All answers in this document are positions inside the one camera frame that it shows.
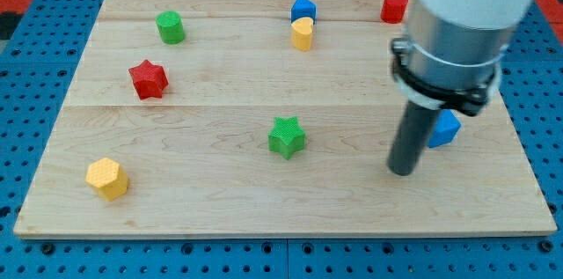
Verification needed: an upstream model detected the blue triangular prism block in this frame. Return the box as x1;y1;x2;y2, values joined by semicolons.
290;0;317;23

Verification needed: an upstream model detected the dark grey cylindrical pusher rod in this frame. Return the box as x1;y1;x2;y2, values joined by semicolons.
387;101;442;176

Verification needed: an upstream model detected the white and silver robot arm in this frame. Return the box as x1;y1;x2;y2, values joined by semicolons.
387;0;532;176

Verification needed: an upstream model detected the light wooden board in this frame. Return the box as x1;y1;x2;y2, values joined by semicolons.
13;0;557;239

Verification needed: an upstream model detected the green star block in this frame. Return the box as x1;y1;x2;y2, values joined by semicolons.
268;116;306;160

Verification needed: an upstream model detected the yellow heart block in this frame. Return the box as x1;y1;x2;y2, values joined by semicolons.
290;17;314;52

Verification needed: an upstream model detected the red cylinder block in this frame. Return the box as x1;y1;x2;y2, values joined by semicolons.
380;0;409;24

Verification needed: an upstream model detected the blue cube block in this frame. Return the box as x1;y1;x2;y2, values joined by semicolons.
427;110;462;148

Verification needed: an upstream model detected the yellow hexagon block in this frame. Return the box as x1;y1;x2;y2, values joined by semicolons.
85;158;129;202

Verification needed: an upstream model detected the red star block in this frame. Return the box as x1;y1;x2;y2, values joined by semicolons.
128;60;169;99

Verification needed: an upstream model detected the black cable clamp ring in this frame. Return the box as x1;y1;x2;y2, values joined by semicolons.
390;37;502;118

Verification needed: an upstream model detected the green cylinder block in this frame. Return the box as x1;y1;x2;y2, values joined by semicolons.
156;11;186;44

